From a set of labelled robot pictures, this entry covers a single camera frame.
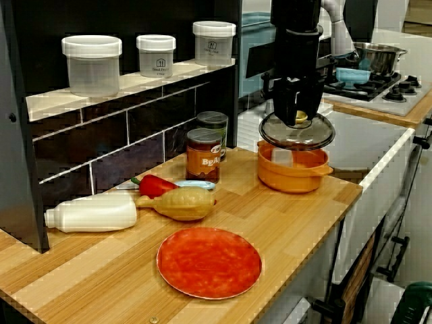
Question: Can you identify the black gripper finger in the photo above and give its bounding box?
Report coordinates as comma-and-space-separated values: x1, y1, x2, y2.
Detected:
273, 80, 300, 128
301, 86, 323, 119

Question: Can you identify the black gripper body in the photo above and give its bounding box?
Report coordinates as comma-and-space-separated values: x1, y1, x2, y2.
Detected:
269, 26, 325, 101

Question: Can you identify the clear pot lid yellow knob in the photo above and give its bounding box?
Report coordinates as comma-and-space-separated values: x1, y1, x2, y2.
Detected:
258, 111, 337, 151

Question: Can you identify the teal plastic bin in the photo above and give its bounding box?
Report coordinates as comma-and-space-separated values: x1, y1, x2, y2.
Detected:
240, 11, 279, 99

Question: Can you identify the light blue bowl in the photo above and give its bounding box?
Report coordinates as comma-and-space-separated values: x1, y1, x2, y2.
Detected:
335, 66, 373, 92

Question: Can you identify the black toy stove top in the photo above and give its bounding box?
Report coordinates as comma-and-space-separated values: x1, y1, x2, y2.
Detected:
322, 69, 423, 104

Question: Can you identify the orange toy pot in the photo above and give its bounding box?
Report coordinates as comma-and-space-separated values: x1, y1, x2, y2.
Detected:
256, 139, 335, 194

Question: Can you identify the green toy can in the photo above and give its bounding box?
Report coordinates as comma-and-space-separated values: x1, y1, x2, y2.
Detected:
196, 111, 230, 159

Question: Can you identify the white toy kitchen cabinet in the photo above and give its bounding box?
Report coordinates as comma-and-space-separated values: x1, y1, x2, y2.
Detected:
236, 97, 432, 324

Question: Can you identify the steel pot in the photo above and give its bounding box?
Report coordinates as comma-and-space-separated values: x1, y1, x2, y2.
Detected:
350, 41, 409, 77

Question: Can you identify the tall printed jar white lid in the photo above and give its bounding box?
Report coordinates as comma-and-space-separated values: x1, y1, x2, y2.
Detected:
192, 20, 238, 67

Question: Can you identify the brown beans can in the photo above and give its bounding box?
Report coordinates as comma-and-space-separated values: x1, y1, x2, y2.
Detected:
185, 128, 225, 184

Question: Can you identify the small printed jar white lid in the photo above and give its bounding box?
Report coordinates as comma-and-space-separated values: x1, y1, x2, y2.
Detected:
136, 34, 178, 79

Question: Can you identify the red toy pepper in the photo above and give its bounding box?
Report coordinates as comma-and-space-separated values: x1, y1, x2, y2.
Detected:
130, 173, 180, 199

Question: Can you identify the red orange plate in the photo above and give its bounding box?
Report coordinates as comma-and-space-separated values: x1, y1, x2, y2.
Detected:
155, 226, 263, 301

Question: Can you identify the wide plain jar white lid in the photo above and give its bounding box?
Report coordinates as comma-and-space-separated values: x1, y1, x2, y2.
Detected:
61, 34, 124, 98

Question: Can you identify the white plastic bottle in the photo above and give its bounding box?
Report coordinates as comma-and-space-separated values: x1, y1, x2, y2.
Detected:
43, 193, 138, 234

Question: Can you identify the black shelf unit with tiles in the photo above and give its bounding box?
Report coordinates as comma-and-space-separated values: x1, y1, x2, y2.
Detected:
0, 0, 244, 254

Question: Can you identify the black cabinet handle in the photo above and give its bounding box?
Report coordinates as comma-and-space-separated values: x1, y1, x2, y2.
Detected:
377, 235, 410, 284
412, 115, 432, 151

